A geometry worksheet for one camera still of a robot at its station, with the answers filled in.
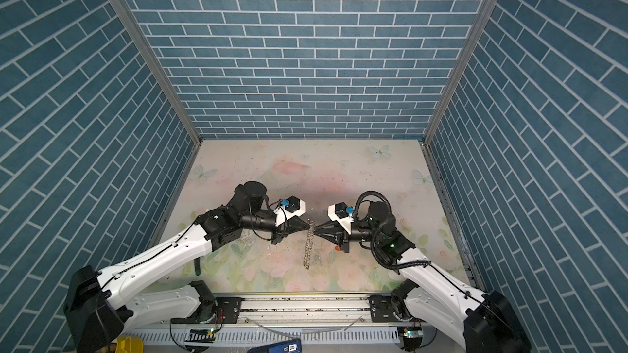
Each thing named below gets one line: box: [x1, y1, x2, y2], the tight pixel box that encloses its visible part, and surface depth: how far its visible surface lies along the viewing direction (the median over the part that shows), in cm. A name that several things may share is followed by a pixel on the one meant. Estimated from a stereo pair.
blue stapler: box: [246, 338, 303, 353], surface depth 67 cm
